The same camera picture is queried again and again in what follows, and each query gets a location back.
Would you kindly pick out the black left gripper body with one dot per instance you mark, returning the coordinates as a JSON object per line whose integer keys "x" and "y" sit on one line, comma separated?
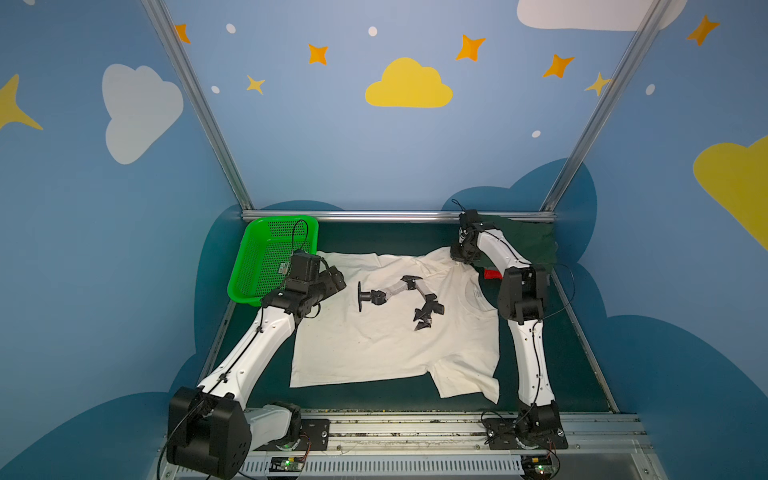
{"x": 332, "y": 280}

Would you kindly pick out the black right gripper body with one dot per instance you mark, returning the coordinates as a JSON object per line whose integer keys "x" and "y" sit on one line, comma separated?
{"x": 459, "y": 250}

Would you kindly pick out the green plastic perforated basket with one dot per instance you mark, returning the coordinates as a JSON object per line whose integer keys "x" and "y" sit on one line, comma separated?
{"x": 266, "y": 243}

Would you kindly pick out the white printed t shirt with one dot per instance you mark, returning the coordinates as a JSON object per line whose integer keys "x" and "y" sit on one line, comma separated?
{"x": 352, "y": 342}

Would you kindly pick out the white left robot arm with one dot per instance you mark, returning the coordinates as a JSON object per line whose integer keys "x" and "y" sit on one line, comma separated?
{"x": 210, "y": 430}

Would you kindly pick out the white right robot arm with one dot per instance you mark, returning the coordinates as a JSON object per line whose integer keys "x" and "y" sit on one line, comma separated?
{"x": 521, "y": 302}

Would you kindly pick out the folded red t shirt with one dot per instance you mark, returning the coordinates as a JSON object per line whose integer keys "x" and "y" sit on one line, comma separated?
{"x": 491, "y": 274}

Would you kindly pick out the folded dark green t shirt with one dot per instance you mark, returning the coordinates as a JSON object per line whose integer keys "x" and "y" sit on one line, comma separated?
{"x": 534, "y": 242}

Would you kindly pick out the left green circuit board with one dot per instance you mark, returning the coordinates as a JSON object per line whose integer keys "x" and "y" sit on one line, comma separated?
{"x": 286, "y": 465}

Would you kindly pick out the green circuit board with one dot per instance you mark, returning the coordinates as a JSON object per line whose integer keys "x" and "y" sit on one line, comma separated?
{"x": 537, "y": 467}
{"x": 286, "y": 465}

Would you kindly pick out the right green circuit board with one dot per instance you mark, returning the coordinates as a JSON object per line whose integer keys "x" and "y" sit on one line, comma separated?
{"x": 537, "y": 467}

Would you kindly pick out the horizontal aluminium frame rail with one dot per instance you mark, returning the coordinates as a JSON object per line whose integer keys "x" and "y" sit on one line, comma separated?
{"x": 394, "y": 216}

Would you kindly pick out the left side aluminium table rail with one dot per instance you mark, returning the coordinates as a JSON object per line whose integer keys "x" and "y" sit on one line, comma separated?
{"x": 211, "y": 359}

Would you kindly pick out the aluminium table rail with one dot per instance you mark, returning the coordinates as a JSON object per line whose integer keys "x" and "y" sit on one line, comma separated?
{"x": 211, "y": 359}
{"x": 567, "y": 307}

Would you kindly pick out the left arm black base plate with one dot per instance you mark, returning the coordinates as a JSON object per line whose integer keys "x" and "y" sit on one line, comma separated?
{"x": 309, "y": 433}

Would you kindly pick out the right side aluminium table rail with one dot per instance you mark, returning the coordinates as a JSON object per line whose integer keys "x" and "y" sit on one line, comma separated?
{"x": 567, "y": 307}

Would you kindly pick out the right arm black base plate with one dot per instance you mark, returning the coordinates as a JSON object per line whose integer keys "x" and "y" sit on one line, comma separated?
{"x": 500, "y": 435}

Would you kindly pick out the aluminium front mounting rail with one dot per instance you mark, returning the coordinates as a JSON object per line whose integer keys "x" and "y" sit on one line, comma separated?
{"x": 451, "y": 445}

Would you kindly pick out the right aluminium frame post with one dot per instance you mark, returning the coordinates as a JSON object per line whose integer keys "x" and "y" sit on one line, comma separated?
{"x": 632, "y": 58}

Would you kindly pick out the aluminium frame post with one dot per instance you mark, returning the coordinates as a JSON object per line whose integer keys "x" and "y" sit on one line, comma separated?
{"x": 632, "y": 58}
{"x": 161, "y": 20}

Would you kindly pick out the left aluminium frame post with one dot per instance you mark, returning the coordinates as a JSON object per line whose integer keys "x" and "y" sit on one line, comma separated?
{"x": 161, "y": 20}

